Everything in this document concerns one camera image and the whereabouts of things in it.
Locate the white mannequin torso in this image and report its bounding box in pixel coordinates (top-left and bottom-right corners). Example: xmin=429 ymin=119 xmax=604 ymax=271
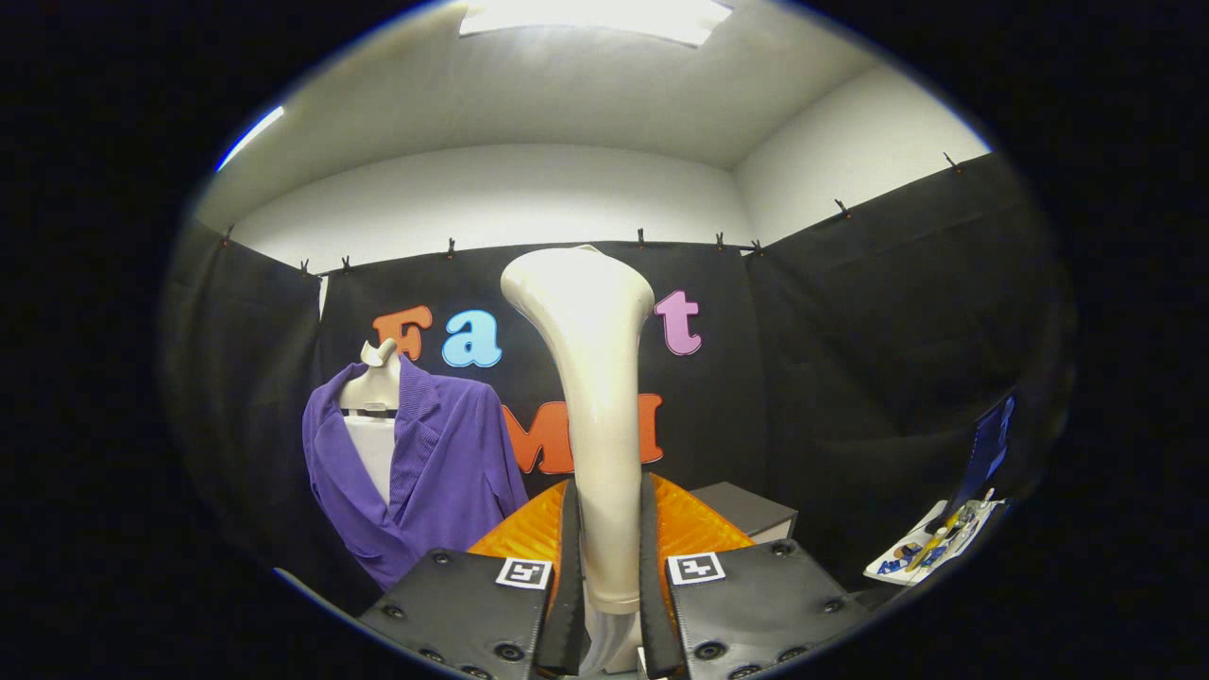
xmin=338 ymin=338 xmax=402 ymax=506

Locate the grey cabinet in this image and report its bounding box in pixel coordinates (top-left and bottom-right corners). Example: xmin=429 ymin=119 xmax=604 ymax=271
xmin=690 ymin=481 xmax=799 ymax=544

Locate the ceiling light strip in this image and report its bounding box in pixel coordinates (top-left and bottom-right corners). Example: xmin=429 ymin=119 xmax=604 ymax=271
xmin=215 ymin=106 xmax=286 ymax=173

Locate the white side table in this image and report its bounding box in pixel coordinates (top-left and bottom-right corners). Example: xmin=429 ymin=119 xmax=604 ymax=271
xmin=863 ymin=496 xmax=1007 ymax=587

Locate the yellow bottle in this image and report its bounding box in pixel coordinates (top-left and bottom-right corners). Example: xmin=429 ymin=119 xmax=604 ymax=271
xmin=905 ymin=524 xmax=960 ymax=572

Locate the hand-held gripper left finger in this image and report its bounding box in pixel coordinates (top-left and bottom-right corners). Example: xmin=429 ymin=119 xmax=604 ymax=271
xmin=359 ymin=477 xmax=587 ymax=679

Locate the ceiling light panel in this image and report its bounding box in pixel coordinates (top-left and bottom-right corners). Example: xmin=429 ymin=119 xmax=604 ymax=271
xmin=458 ymin=0 xmax=735 ymax=48

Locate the purple corduroy jacket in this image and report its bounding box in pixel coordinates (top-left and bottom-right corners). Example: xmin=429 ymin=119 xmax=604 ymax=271
xmin=302 ymin=354 xmax=530 ymax=591

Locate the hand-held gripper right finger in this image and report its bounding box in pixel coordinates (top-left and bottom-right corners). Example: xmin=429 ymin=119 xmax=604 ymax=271
xmin=638 ymin=472 xmax=875 ymax=680

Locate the computer monitor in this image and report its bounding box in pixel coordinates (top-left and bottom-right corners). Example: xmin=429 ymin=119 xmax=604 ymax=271
xmin=945 ymin=392 xmax=1019 ymax=516

